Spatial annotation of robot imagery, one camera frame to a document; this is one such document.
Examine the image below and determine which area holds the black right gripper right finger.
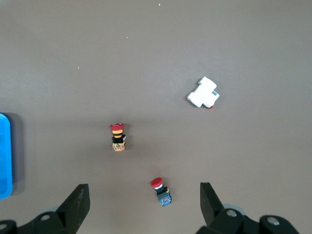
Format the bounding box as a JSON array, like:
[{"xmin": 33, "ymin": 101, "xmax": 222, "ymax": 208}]
[{"xmin": 196, "ymin": 182, "xmax": 302, "ymax": 234}]

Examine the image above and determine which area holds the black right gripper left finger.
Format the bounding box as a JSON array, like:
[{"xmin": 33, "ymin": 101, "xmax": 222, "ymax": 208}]
[{"xmin": 0, "ymin": 184, "xmax": 91, "ymax": 234}]

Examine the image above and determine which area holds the blue plastic tray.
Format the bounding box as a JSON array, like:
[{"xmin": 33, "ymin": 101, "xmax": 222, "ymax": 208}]
[{"xmin": 0, "ymin": 113, "xmax": 13, "ymax": 200}]

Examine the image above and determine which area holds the white circuit breaker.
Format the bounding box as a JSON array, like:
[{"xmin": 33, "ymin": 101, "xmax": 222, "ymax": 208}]
[{"xmin": 186, "ymin": 76, "xmax": 220, "ymax": 110}]

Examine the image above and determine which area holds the red emergency stop orange base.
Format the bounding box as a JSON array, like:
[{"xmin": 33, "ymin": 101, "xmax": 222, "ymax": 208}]
[{"xmin": 110, "ymin": 122, "xmax": 127, "ymax": 152}]

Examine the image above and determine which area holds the red push button black base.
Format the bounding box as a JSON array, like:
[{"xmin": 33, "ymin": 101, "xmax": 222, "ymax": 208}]
[{"xmin": 150, "ymin": 177, "xmax": 173, "ymax": 207}]

